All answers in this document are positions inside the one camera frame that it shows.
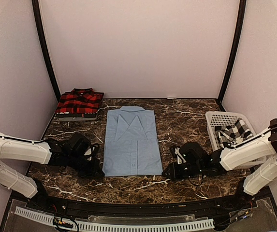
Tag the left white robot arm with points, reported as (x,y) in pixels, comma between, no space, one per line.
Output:
(47,152)

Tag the left black frame post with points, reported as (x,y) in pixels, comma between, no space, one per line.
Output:
(44,47)

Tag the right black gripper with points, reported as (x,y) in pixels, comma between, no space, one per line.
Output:
(174,173)

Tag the white slotted cable duct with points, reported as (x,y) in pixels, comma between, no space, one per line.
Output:
(85,226)

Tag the black white checkered shirt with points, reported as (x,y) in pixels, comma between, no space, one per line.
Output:
(234,134)

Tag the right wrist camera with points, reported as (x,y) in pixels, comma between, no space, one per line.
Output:
(190,153)

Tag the light blue long sleeve shirt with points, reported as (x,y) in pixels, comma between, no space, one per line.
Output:
(131,143)

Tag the black front rail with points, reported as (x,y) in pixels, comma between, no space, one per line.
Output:
(201,208)

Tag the grey plastic laundry basket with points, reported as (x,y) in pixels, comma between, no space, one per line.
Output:
(223,119)

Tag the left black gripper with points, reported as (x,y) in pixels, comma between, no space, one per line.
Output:
(94,167)

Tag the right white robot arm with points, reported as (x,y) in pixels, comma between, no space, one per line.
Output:
(226,159)

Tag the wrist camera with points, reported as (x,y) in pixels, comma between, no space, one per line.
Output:
(190,153)
(82,147)

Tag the right black frame post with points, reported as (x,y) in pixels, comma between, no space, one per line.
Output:
(233,52)

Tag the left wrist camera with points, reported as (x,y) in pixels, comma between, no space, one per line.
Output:
(82,147)

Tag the black frame post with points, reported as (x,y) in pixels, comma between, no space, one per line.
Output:
(44,47)
(233,52)

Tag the red black plaid shirt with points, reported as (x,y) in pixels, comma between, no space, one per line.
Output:
(80,101)

